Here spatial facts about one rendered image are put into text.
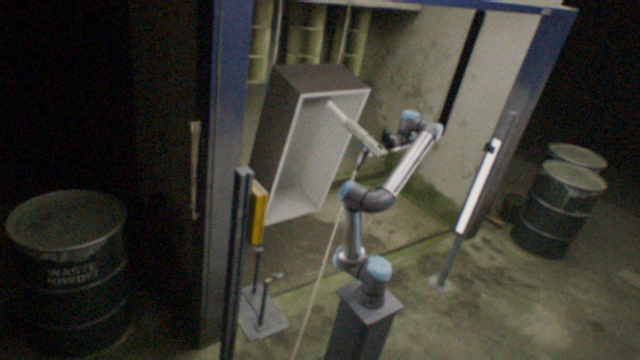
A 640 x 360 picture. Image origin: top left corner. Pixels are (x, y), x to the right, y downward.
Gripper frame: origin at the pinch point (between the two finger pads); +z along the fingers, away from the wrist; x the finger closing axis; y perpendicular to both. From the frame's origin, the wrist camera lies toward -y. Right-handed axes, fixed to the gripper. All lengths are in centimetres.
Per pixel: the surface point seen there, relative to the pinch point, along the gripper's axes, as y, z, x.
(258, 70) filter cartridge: 58, -48, 172
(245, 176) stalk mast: -9, 80, -10
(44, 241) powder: 85, 139, 64
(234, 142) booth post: 13, 57, 35
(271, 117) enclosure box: 38, -1, 82
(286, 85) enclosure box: 10, -1, 76
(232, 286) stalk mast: 47, 82, -22
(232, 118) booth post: 0, 59, 38
